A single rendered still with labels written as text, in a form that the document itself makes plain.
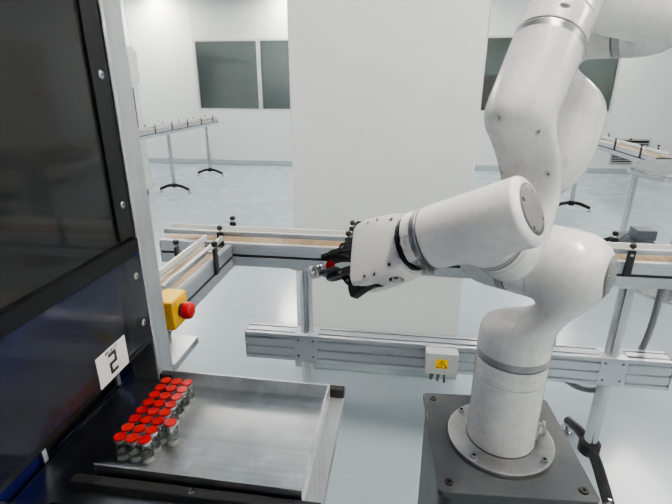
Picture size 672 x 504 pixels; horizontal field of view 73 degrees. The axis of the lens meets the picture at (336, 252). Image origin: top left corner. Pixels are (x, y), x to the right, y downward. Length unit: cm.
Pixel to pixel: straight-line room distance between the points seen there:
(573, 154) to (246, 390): 75
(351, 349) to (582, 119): 130
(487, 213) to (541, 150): 13
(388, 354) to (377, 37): 132
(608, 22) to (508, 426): 64
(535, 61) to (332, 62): 160
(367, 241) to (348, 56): 157
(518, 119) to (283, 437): 65
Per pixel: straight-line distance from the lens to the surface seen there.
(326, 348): 186
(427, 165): 217
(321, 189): 223
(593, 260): 72
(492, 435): 90
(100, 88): 89
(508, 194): 53
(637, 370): 204
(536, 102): 61
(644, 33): 83
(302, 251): 167
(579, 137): 79
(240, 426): 94
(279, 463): 86
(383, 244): 63
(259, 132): 912
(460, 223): 54
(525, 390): 84
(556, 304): 74
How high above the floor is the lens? 149
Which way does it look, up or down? 20 degrees down
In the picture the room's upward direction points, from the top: straight up
